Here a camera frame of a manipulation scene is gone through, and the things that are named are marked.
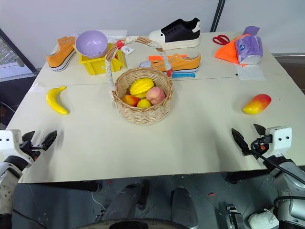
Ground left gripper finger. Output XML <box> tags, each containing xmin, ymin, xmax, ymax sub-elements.
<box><xmin>39</xmin><ymin>130</ymin><xmax>58</xmax><ymax>151</ymax></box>
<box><xmin>22</xmin><ymin>130</ymin><xmax>36</xmax><ymax>144</ymax></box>

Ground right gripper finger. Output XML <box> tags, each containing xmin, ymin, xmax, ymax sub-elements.
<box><xmin>231</xmin><ymin>128</ymin><xmax>251</xmax><ymax>156</ymax></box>
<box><xmin>253</xmin><ymin>123</ymin><xmax>266</xmax><ymax>138</ymax></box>

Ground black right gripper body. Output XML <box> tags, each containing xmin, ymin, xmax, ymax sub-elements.
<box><xmin>249</xmin><ymin>135</ymin><xmax>274</xmax><ymax>158</ymax></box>

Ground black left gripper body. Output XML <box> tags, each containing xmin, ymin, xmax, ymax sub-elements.
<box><xmin>19</xmin><ymin>139</ymin><xmax>45</xmax><ymax>163</ymax></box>

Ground large red yellow mango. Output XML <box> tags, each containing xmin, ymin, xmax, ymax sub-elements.
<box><xmin>242</xmin><ymin>94</ymin><xmax>272</xmax><ymax>115</ymax></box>

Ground yellow banana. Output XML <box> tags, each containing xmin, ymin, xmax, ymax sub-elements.
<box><xmin>45</xmin><ymin>85</ymin><xmax>71</xmax><ymax>115</ymax></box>

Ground white shoe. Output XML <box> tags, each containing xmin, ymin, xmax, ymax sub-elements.
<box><xmin>248</xmin><ymin>207</ymin><xmax>279</xmax><ymax>229</ymax></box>

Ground orange canvas sneaker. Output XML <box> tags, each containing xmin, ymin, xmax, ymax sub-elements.
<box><xmin>45</xmin><ymin>35</ymin><xmax>77</xmax><ymax>72</ymax></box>
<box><xmin>149</xmin><ymin>53</ymin><xmax>202</xmax><ymax>73</ymax></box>

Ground dark framed glass cabinet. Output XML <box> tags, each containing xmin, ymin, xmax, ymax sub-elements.
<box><xmin>0</xmin><ymin>28</ymin><xmax>39</xmax><ymax>81</ymax></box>

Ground orange cloth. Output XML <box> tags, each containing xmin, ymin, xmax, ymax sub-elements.
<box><xmin>214</xmin><ymin>34</ymin><xmax>252</xmax><ymax>65</ymax></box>

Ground black rounded robot leg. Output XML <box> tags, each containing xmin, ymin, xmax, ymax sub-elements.
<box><xmin>171</xmin><ymin>187</ymin><xmax>198</xmax><ymax>229</ymax></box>

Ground purple tissue pack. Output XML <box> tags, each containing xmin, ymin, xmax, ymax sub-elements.
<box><xmin>234</xmin><ymin>25</ymin><xmax>264</xmax><ymax>65</ymax></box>

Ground yellow plastic box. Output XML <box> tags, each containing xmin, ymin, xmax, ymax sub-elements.
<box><xmin>79</xmin><ymin>42</ymin><xmax>128</xmax><ymax>76</ymax></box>

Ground blue strip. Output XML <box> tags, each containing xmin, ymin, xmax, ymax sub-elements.
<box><xmin>171</xmin><ymin>72</ymin><xmax>196</xmax><ymax>79</ymax></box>

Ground small orange red mango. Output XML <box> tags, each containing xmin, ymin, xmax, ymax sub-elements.
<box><xmin>121</xmin><ymin>94</ymin><xmax>141</xmax><ymax>107</ymax></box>

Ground grey rounded robot leg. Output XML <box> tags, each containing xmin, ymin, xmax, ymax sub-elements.
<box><xmin>100</xmin><ymin>178</ymin><xmax>150</xmax><ymax>222</ymax></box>

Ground pink peach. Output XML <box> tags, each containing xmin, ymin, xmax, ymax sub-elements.
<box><xmin>146</xmin><ymin>86</ymin><xmax>166</xmax><ymax>105</ymax></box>

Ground red scissors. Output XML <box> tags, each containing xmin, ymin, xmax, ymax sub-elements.
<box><xmin>212</xmin><ymin>34</ymin><xmax>231</xmax><ymax>45</ymax></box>

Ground purple bowl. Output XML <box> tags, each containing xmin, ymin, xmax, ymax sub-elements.
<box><xmin>75</xmin><ymin>30</ymin><xmax>109</xmax><ymax>59</ymax></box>

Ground yellow starfruit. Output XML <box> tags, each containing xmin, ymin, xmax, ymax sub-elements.
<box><xmin>130</xmin><ymin>78</ymin><xmax>155</xmax><ymax>98</ymax></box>

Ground dark curved robot torso edge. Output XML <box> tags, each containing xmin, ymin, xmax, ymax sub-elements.
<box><xmin>71</xmin><ymin>218</ymin><xmax>191</xmax><ymax>229</ymax></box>

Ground neon orange strip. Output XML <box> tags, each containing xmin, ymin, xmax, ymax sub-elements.
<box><xmin>148</xmin><ymin>54</ymin><xmax>188</xmax><ymax>62</ymax></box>

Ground black vertical pole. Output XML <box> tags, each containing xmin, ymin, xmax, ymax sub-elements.
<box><xmin>209</xmin><ymin>0</ymin><xmax>226</xmax><ymax>33</ymax></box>

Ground black and white sneaker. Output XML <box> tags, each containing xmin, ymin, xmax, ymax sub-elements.
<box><xmin>148</xmin><ymin>17</ymin><xmax>201</xmax><ymax>51</ymax></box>

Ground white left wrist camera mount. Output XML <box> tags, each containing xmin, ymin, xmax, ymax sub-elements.
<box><xmin>0</xmin><ymin>129</ymin><xmax>34</xmax><ymax>166</ymax></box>

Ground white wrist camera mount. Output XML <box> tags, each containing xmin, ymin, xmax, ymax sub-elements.
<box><xmin>0</xmin><ymin>129</ymin><xmax>34</xmax><ymax>166</ymax></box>
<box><xmin>257</xmin><ymin>127</ymin><xmax>293</xmax><ymax>165</ymax></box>

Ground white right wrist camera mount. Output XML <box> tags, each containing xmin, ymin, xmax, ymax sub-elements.
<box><xmin>257</xmin><ymin>127</ymin><xmax>293</xmax><ymax>165</ymax></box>

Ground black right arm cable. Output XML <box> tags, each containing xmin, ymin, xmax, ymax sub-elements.
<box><xmin>251</xmin><ymin>142</ymin><xmax>305</xmax><ymax>185</ymax></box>

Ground black table frame bar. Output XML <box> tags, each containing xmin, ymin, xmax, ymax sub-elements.
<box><xmin>45</xmin><ymin>180</ymin><xmax>103</xmax><ymax>193</ymax></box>

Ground black metal floor bracket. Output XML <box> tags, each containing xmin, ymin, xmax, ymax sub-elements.
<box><xmin>225</xmin><ymin>202</ymin><xmax>242</xmax><ymax>229</ymax></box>

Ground wicker basket with handle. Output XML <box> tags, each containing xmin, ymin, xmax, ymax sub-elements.
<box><xmin>104</xmin><ymin>35</ymin><xmax>174</xmax><ymax>126</ymax></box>

